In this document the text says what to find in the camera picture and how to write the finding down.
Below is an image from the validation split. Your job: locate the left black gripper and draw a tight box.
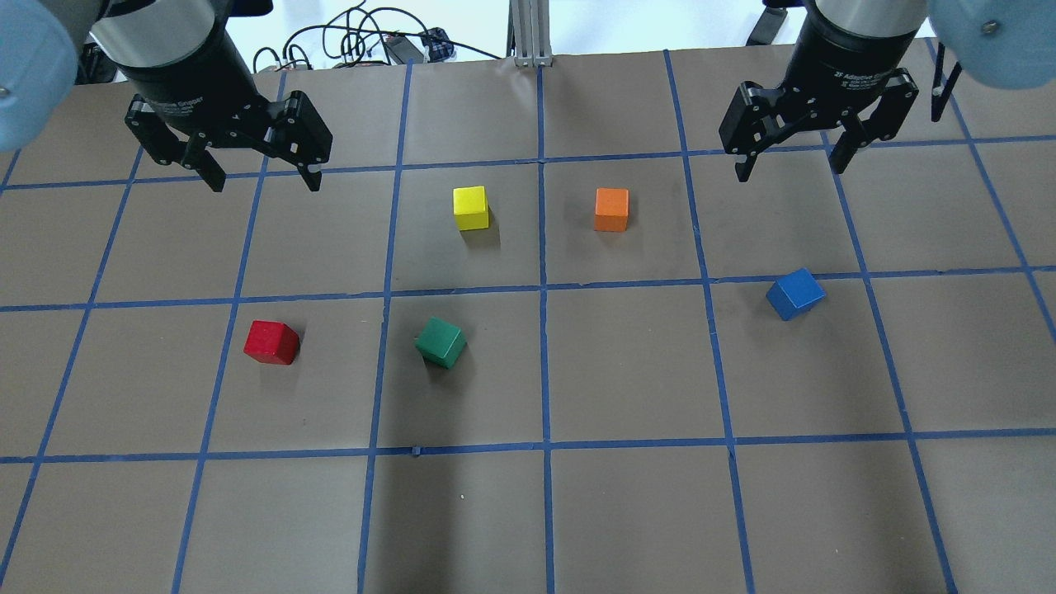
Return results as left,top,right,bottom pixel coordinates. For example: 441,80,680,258
115,18,333,192

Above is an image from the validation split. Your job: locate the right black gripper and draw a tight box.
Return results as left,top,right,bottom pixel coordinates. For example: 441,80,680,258
718,8,920,183

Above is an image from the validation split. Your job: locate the red wooden block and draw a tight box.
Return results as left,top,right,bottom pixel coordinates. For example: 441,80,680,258
243,319,301,365

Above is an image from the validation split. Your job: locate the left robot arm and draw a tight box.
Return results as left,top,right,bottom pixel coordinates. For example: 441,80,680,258
1,1,333,192

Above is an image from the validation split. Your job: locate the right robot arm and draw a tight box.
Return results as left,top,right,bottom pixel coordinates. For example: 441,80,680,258
718,1,1055,183

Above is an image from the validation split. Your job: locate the blue wooden block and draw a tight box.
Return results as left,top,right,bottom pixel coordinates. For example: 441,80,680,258
766,267,828,321

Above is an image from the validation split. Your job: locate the orange wooden block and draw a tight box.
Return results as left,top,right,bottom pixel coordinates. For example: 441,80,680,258
593,187,630,233

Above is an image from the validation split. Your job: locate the yellow wooden block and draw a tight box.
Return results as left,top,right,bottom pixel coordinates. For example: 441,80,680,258
452,186,490,233

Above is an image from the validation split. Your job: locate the green wooden block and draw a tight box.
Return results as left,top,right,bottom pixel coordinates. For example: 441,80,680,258
414,317,467,370

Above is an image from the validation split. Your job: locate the black power adapter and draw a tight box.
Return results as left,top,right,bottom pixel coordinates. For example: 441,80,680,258
382,35,426,64

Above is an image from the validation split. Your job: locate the brown paper table mat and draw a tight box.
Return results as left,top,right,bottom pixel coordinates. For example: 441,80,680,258
2,47,1054,593

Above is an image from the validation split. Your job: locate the black cable bundle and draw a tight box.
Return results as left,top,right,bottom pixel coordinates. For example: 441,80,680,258
252,4,504,75

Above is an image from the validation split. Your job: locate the aluminium frame post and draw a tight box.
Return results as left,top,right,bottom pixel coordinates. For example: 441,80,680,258
507,1,554,68

